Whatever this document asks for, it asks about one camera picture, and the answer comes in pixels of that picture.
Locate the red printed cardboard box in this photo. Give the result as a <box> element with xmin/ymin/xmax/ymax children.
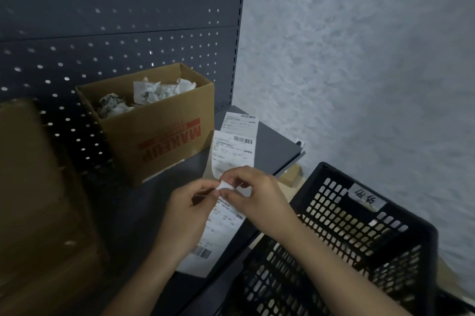
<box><xmin>75</xmin><ymin>63</ymin><xmax>216</xmax><ymax>187</ymax></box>

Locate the person's right hand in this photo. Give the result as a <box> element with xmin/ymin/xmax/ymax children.
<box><xmin>219</xmin><ymin>165</ymin><xmax>302</xmax><ymax>241</ymax></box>

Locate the person's left hand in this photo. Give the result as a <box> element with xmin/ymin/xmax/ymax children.
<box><xmin>153</xmin><ymin>179</ymin><xmax>221</xmax><ymax>265</ymax></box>

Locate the small brown cardboard box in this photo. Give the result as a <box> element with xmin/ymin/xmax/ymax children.
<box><xmin>278</xmin><ymin>164</ymin><xmax>303</xmax><ymax>187</ymax></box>

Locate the dark grey metal shelf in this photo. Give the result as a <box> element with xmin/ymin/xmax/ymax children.
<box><xmin>87</xmin><ymin>105</ymin><xmax>307</xmax><ymax>316</ymax></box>

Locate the dark grey shelf upright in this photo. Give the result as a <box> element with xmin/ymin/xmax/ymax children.
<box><xmin>226</xmin><ymin>0</ymin><xmax>249</xmax><ymax>110</ymax></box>

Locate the grey crumpled paper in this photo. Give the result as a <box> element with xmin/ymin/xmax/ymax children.
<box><xmin>97</xmin><ymin>93</ymin><xmax>135</xmax><ymax>119</ymax></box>

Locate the white shipping label strip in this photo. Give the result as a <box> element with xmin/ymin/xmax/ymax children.
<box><xmin>176</xmin><ymin>112</ymin><xmax>259</xmax><ymax>278</ymax></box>

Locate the white crumpled paper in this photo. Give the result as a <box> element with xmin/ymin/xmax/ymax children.
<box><xmin>133</xmin><ymin>77</ymin><xmax>197</xmax><ymax>106</ymax></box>

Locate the large plain cardboard box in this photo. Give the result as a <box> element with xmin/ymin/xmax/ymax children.
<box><xmin>0</xmin><ymin>98</ymin><xmax>110</xmax><ymax>316</ymax></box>

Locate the dark grey pegboard panel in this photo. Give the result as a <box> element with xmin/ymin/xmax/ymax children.
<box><xmin>0</xmin><ymin>0</ymin><xmax>246</xmax><ymax>175</ymax></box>

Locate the white handwritten crate label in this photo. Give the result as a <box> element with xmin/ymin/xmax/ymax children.
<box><xmin>348</xmin><ymin>183</ymin><xmax>386</xmax><ymax>212</ymax></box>

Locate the person's right forearm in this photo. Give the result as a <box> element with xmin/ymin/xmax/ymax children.
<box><xmin>274</xmin><ymin>224</ymin><xmax>410</xmax><ymax>316</ymax></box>

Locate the person's left forearm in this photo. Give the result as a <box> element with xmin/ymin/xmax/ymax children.
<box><xmin>102</xmin><ymin>248</ymin><xmax>183</xmax><ymax>316</ymax></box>

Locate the black plastic crate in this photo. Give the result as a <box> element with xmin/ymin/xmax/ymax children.
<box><xmin>219</xmin><ymin>162</ymin><xmax>439</xmax><ymax>316</ymax></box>

